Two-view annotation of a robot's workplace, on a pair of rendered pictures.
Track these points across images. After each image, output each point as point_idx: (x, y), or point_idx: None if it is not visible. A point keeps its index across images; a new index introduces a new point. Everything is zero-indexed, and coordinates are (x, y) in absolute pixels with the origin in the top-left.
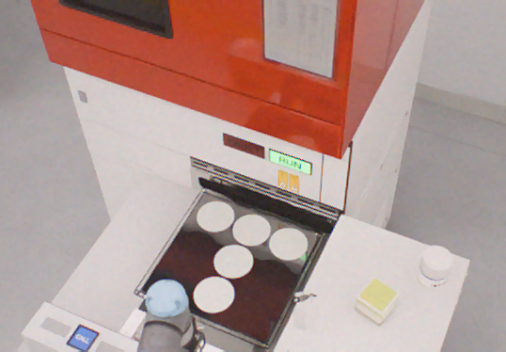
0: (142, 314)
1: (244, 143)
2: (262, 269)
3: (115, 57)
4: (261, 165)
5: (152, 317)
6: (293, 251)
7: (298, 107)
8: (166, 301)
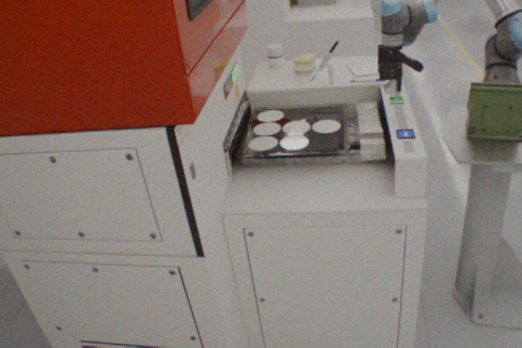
0: (363, 140)
1: (227, 83)
2: (295, 118)
3: (210, 52)
4: (232, 95)
5: (405, 6)
6: (275, 113)
7: (240, 0)
8: None
